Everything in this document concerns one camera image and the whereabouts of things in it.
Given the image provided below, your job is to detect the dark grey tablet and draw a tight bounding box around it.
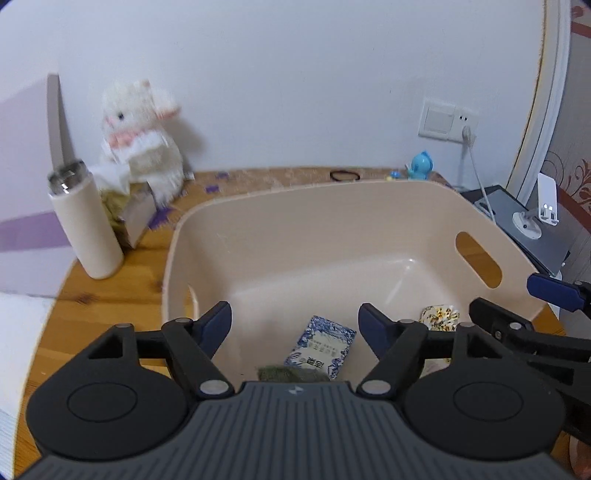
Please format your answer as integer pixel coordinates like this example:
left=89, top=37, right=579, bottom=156
left=461, top=185, right=569, bottom=277

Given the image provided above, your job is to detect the floral fabric pouch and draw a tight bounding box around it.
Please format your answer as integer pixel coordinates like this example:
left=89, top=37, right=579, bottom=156
left=419, top=304, right=460, bottom=332

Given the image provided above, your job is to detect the blue white patterned card box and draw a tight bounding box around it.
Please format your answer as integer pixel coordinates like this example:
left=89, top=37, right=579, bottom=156
left=283, top=316, right=356, bottom=380

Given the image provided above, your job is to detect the white phone stand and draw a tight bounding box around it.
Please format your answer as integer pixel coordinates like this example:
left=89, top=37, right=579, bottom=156
left=512, top=173, right=559, bottom=240

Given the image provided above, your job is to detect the beige plastic storage bin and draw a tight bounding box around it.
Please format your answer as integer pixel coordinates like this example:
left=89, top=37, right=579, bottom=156
left=162, top=180, right=543, bottom=385

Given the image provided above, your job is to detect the tissue box with tissue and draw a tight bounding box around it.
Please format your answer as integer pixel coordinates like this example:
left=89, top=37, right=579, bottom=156
left=90, top=163, right=156, bottom=250

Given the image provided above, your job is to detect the white bedding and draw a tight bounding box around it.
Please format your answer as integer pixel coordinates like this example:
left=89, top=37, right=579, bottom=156
left=0, top=293, right=55, bottom=479

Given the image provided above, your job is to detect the small yellow blue toy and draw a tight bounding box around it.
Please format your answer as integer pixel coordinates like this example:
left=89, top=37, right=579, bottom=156
left=386, top=170, right=405, bottom=181

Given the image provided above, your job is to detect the blue bird figurine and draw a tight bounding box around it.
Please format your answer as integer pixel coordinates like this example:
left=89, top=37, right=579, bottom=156
left=407, top=151, right=434, bottom=180

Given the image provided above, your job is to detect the cream thermos bottle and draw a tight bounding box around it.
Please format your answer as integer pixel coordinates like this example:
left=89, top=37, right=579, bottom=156
left=48, top=160, right=123, bottom=280

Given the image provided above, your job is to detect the white plush bunny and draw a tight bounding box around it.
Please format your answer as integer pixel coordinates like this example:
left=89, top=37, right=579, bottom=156
left=101, top=80, right=184, bottom=206

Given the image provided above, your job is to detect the purple white headboard panel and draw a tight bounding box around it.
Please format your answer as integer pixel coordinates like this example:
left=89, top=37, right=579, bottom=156
left=1, top=74, right=74, bottom=297

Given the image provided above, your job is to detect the white plug and cable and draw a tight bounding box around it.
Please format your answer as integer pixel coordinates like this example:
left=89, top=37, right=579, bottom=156
left=460, top=125, right=498, bottom=222

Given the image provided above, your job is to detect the white wall switch socket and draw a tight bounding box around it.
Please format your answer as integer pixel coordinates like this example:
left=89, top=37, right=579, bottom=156
left=418, top=98, right=480, bottom=143

